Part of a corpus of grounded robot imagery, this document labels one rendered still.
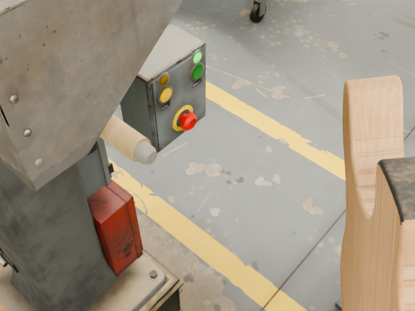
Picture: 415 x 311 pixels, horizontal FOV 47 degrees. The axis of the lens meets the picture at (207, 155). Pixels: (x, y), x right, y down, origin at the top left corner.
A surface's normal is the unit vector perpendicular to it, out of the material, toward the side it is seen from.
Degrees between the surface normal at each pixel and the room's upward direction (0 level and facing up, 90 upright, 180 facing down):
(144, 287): 8
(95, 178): 90
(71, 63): 90
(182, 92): 90
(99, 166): 90
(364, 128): 60
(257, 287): 0
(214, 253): 0
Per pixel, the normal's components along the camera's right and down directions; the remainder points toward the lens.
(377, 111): -0.11, 0.25
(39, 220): 0.75, 0.51
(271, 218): 0.00, -0.65
